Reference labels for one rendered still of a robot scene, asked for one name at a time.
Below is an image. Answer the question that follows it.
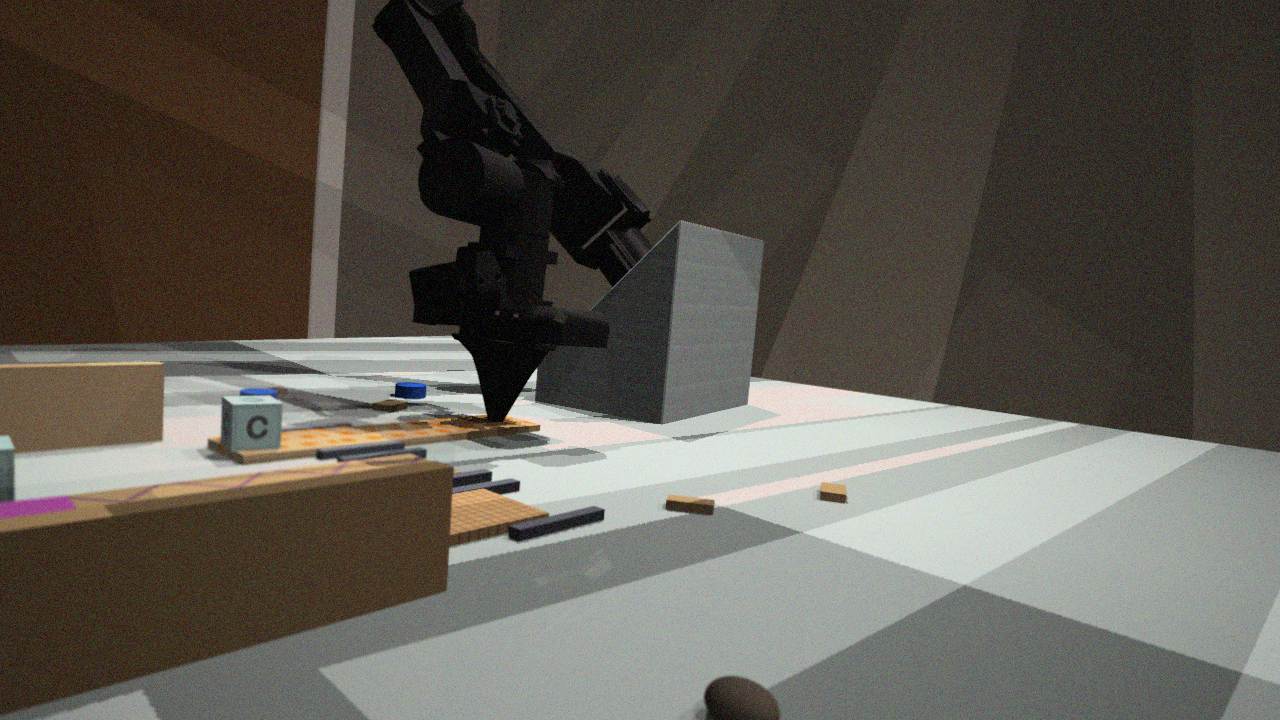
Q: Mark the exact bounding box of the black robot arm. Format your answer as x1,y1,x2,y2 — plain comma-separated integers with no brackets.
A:
372,0,653,311

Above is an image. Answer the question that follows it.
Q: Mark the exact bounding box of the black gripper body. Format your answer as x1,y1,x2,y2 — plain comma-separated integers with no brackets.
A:
413,231,609,348

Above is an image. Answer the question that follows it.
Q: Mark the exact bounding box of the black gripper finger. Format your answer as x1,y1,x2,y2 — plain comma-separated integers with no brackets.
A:
452,333,499,421
483,338,557,421

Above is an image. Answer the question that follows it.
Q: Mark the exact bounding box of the yellow strip with orange dots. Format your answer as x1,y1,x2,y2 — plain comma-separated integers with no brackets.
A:
406,415,540,441

